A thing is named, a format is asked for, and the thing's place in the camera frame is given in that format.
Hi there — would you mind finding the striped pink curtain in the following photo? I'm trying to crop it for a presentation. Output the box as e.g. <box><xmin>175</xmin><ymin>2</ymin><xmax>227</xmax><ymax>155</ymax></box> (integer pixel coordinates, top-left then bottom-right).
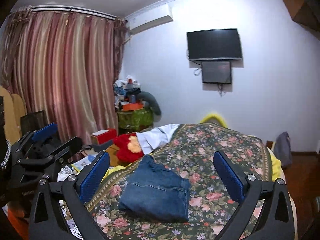
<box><xmin>0</xmin><ymin>5</ymin><xmax>125</xmax><ymax>165</ymax></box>

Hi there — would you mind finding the dark framed board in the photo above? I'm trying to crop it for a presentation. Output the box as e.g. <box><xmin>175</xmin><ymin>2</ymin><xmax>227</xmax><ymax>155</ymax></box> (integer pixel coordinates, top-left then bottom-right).
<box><xmin>20</xmin><ymin>110</ymin><xmax>45</xmax><ymax>137</ymax></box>

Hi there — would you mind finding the white air conditioner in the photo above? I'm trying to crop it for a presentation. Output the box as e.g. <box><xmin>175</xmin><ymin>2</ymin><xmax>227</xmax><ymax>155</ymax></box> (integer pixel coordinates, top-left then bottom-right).
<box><xmin>125</xmin><ymin>4</ymin><xmax>173</xmax><ymax>34</ymax></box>

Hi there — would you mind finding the blue denim jacket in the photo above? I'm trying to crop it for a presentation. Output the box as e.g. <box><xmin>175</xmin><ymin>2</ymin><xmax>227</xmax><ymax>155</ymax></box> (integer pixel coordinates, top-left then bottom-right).
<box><xmin>118</xmin><ymin>154</ymin><xmax>192</xmax><ymax>223</ymax></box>

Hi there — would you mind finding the white shirt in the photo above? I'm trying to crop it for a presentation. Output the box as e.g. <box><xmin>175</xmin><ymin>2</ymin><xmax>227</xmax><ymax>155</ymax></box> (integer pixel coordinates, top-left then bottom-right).
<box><xmin>136</xmin><ymin>124</ymin><xmax>179</xmax><ymax>154</ymax></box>

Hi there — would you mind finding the curtain rail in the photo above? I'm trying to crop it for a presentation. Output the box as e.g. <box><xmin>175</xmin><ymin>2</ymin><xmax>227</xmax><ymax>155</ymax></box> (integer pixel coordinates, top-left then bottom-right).
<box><xmin>12</xmin><ymin>4</ymin><xmax>118</xmax><ymax>19</ymax></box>

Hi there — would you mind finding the black white braided cord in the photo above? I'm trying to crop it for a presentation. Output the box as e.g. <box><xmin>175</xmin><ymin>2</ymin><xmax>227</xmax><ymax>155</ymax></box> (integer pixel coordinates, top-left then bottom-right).
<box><xmin>0</xmin><ymin>140</ymin><xmax>12</xmax><ymax>169</ymax></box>

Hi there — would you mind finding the orange container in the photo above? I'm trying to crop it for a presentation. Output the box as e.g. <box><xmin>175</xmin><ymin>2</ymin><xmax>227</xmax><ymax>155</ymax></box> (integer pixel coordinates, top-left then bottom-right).
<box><xmin>7</xmin><ymin>202</ymin><xmax>30</xmax><ymax>240</ymax></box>

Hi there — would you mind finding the orange box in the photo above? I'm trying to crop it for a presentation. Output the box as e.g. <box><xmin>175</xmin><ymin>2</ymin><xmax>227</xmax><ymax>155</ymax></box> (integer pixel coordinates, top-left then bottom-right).
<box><xmin>122</xmin><ymin>102</ymin><xmax>145</xmax><ymax>111</ymax></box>

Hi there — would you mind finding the red plush toy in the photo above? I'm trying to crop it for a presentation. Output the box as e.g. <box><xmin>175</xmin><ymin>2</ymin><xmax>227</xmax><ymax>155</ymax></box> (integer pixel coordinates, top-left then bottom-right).
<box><xmin>114</xmin><ymin>133</ymin><xmax>145</xmax><ymax>162</ymax></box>

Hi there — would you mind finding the red box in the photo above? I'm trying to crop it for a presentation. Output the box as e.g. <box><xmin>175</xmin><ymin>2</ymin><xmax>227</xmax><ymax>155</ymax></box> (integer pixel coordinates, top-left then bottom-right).
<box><xmin>91</xmin><ymin>128</ymin><xmax>118</xmax><ymax>145</ymax></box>

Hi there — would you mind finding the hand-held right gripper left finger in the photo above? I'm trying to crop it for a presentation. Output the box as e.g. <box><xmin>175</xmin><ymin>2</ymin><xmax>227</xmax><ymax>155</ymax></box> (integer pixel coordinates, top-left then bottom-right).
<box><xmin>29</xmin><ymin>151</ymin><xmax>111</xmax><ymax>240</ymax></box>

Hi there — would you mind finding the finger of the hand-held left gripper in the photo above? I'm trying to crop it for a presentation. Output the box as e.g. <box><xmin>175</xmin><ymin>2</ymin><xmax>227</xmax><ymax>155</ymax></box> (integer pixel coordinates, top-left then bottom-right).
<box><xmin>49</xmin><ymin>137</ymin><xmax>83</xmax><ymax>162</ymax></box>
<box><xmin>31</xmin><ymin>122</ymin><xmax>57</xmax><ymax>143</ymax></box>

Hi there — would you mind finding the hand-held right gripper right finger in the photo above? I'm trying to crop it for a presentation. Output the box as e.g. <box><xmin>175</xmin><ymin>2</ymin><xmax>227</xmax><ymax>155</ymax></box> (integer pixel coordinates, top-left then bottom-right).
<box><xmin>213</xmin><ymin>150</ymin><xmax>295</xmax><ymax>240</ymax></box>

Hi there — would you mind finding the beige headboard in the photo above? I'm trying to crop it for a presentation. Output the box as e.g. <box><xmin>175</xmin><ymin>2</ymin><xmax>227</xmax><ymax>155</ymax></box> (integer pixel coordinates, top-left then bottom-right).
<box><xmin>0</xmin><ymin>86</ymin><xmax>27</xmax><ymax>140</ymax></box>

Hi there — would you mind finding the black wall television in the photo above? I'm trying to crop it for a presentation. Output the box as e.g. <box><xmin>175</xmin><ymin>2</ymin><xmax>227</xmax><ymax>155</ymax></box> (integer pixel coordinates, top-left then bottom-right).
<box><xmin>186</xmin><ymin>28</ymin><xmax>243</xmax><ymax>61</ymax></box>

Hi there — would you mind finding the pile of household clutter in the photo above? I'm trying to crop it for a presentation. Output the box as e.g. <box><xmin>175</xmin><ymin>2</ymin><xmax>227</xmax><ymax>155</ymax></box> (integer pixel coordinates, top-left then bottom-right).
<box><xmin>113</xmin><ymin>75</ymin><xmax>145</xmax><ymax>110</ymax></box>

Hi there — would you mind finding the grey hanging garment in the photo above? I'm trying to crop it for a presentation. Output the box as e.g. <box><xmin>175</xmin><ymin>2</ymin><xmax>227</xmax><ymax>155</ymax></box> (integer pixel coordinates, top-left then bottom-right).
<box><xmin>274</xmin><ymin>131</ymin><xmax>293</xmax><ymax>168</ymax></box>

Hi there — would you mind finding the grey cloth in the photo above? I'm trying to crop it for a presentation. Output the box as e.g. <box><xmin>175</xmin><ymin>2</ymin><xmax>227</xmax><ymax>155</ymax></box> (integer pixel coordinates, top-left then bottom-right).
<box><xmin>137</xmin><ymin>91</ymin><xmax>162</xmax><ymax>117</ymax></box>

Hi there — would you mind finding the printed paper bag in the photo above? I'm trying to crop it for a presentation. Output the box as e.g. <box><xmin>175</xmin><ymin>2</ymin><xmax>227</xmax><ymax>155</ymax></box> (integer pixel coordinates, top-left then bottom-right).
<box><xmin>57</xmin><ymin>152</ymin><xmax>100</xmax><ymax>182</ymax></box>

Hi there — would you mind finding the green cabinet cover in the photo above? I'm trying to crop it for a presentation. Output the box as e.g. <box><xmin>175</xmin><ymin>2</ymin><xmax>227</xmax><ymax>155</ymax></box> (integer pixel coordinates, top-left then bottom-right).
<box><xmin>117</xmin><ymin>109</ymin><xmax>153</xmax><ymax>133</ymax></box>

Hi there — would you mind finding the small black monitor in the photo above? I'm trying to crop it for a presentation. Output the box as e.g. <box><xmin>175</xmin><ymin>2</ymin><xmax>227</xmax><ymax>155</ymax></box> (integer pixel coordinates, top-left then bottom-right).
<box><xmin>201</xmin><ymin>60</ymin><xmax>232</xmax><ymax>84</ymax></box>

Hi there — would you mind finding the floral bed blanket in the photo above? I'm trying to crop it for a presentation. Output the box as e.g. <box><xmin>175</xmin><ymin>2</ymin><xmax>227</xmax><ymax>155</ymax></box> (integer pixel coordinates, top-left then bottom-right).
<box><xmin>85</xmin><ymin>123</ymin><xmax>275</xmax><ymax>240</ymax></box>

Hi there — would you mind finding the brown wooden wardrobe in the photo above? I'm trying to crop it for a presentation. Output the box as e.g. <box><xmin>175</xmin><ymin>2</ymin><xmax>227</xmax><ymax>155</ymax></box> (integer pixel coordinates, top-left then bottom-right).
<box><xmin>281</xmin><ymin>0</ymin><xmax>320</xmax><ymax>43</ymax></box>

